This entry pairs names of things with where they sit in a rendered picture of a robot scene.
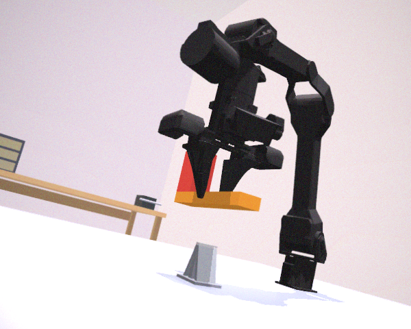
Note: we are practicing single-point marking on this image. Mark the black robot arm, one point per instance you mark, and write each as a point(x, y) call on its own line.
point(229, 59)

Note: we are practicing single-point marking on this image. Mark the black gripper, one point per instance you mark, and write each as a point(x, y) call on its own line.
point(204, 142)

